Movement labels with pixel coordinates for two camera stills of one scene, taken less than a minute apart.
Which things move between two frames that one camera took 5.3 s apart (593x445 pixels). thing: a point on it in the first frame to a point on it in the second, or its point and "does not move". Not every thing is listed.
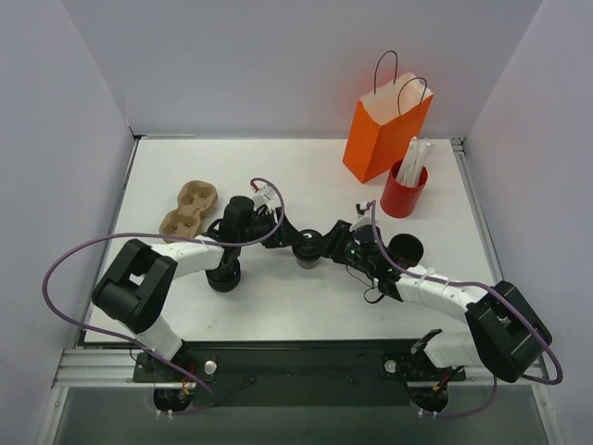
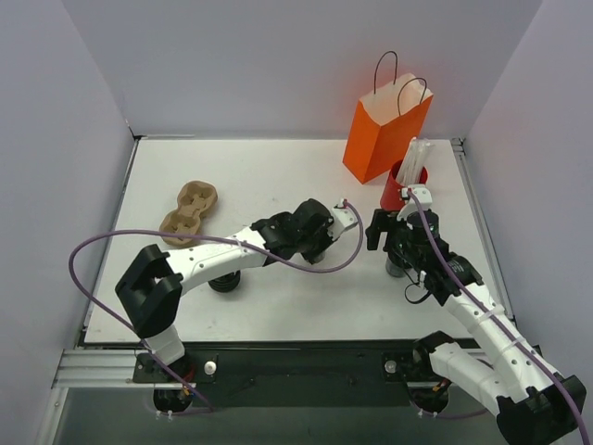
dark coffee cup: (308, 264) to (314, 257)
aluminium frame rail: (118, 368) does not move
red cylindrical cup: (399, 199) does not move
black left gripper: (276, 233) to (316, 250)
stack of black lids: (225, 276) does not move
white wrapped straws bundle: (410, 171) does not move
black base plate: (297, 373) does not move
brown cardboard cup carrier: (195, 200) does not move
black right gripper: (342, 235) to (379, 227)
